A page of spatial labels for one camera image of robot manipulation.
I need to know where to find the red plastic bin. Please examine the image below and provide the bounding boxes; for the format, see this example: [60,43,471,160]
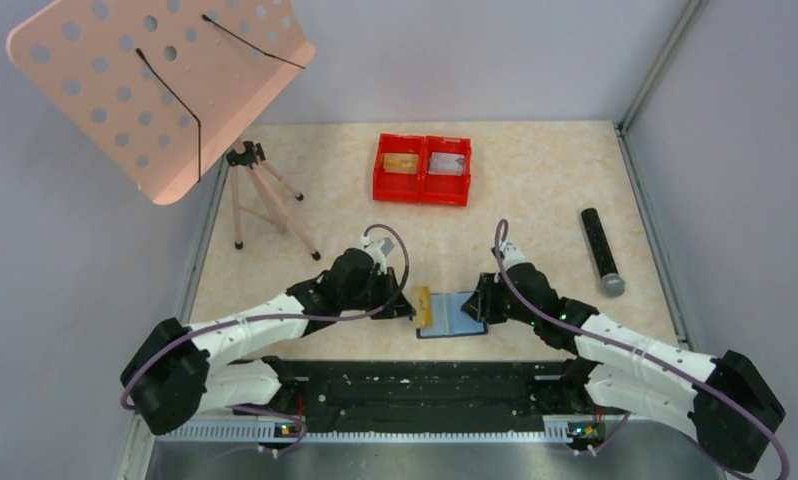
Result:
[420,136,472,207]
[372,133,425,203]

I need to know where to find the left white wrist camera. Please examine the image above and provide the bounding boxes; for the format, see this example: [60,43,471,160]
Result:
[361,234,395,267]

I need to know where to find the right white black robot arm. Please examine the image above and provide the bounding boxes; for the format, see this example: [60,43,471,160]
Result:
[461,262,785,474]

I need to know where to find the right red plastic bin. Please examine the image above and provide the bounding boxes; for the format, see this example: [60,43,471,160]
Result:
[420,136,472,207]

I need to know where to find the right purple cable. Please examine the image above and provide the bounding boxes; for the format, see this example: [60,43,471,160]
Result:
[493,219,791,480]

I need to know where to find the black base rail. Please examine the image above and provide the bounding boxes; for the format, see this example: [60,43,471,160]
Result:
[140,357,672,445]

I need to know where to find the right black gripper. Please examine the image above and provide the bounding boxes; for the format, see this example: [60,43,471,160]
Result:
[461,270,539,326]

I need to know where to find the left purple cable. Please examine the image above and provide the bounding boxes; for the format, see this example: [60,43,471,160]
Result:
[120,223,412,458]

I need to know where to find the navy blue card holder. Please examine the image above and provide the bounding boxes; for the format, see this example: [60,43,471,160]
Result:
[416,292,489,340]

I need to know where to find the purple cable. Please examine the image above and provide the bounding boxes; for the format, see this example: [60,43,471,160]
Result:
[120,223,412,458]
[493,219,791,480]

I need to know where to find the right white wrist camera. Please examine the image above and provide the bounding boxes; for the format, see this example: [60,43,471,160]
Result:
[493,241,529,271]

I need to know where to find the gold card in bin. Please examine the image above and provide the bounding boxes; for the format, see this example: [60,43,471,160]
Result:
[382,152,419,175]

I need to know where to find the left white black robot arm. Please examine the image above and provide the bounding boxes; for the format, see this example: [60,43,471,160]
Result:
[120,246,414,435]

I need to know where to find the black microphone with grey head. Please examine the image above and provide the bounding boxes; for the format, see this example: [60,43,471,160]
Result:
[580,208,626,298]

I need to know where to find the gold VIP card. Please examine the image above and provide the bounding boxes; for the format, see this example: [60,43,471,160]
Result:
[412,286,434,329]

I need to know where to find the pink perforated music stand desk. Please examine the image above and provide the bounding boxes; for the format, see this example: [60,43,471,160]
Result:
[6,1,316,205]

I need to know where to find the silver card in bin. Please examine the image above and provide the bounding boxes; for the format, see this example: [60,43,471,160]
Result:
[427,152,466,176]

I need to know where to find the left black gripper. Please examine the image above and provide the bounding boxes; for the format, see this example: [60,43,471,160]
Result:
[341,267,416,320]

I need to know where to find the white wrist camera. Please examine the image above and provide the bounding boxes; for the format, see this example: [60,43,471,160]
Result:
[493,241,529,271]
[361,234,395,267]

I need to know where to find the left red plastic bin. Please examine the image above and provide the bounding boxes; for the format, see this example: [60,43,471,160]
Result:
[372,133,425,203]

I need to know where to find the pink tripod stand legs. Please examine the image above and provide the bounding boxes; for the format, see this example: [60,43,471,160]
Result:
[225,137,322,261]

